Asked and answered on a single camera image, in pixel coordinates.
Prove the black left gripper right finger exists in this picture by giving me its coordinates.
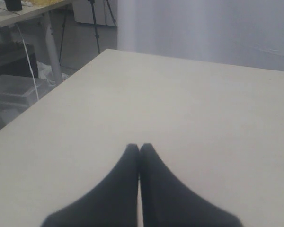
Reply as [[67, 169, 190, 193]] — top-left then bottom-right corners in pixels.
[[140, 143, 242, 227]]

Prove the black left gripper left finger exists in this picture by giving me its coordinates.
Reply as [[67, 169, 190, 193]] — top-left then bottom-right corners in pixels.
[[43, 144, 139, 227]]

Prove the clear plastic storage box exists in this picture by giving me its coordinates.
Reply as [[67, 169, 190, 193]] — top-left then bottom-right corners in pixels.
[[0, 75, 50, 112]]

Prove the black box under desk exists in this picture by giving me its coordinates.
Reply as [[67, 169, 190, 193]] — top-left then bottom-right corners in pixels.
[[0, 41, 38, 78]]

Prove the white backdrop cloth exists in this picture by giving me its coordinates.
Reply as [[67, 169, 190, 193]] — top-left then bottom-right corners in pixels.
[[117, 0, 284, 71]]

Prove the white side desk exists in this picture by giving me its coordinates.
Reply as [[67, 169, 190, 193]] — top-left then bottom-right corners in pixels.
[[0, 0, 73, 85]]

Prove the black cylinder on desk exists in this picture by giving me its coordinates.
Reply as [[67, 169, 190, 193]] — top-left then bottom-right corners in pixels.
[[4, 0, 22, 12]]

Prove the black camera tripod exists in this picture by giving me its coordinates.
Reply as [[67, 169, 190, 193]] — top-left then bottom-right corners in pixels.
[[59, 0, 117, 65]]

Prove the white hanging cable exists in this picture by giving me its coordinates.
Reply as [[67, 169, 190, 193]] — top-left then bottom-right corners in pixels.
[[16, 23, 40, 101]]

